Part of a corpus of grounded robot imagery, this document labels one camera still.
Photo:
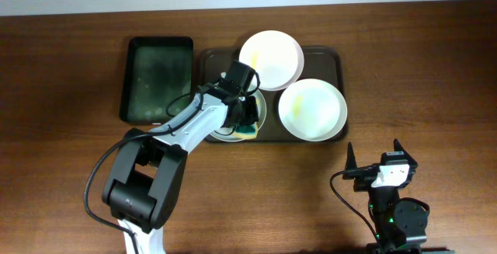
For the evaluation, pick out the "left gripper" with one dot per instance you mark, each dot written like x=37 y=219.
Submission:
x=253 y=119

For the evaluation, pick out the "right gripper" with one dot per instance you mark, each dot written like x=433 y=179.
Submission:
x=364 y=178

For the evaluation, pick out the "grey plate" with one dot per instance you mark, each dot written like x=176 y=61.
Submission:
x=226 y=134

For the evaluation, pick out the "pink white plate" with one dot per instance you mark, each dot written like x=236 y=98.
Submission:
x=277 y=58

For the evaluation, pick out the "green yellow sponge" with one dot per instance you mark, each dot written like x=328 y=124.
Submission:
x=246 y=132

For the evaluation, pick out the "pale green plate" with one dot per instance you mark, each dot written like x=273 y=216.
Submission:
x=312 y=110

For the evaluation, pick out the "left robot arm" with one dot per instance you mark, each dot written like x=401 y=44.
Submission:
x=143 y=185

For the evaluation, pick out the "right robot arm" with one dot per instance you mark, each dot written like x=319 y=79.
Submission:
x=399 y=223

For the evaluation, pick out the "black water tray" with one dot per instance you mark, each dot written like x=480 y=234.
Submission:
x=158 y=74

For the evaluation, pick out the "dark brown serving tray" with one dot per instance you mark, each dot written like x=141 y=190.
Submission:
x=319 y=62

